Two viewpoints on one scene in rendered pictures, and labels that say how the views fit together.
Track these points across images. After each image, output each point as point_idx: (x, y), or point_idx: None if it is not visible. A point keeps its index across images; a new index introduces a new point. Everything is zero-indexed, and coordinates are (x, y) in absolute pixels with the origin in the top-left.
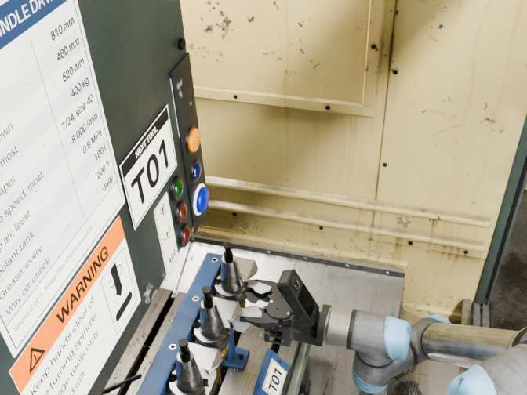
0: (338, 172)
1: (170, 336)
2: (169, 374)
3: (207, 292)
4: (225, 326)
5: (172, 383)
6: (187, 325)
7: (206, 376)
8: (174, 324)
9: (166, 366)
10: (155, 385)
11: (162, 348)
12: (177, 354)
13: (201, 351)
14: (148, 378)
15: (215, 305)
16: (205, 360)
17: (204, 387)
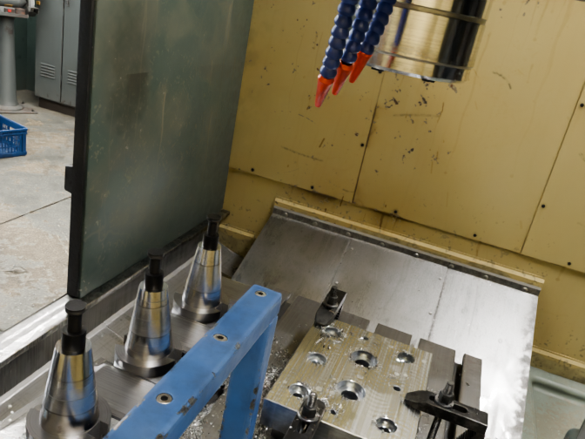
0: None
1: (164, 416)
2: (178, 361)
3: (76, 300)
4: (37, 413)
5: (177, 347)
6: (123, 430)
7: (116, 346)
8: (151, 438)
9: (182, 370)
10: (205, 350)
11: (184, 399)
12: (165, 288)
13: (109, 394)
14: (215, 361)
15: (59, 340)
16: (106, 379)
17: (126, 334)
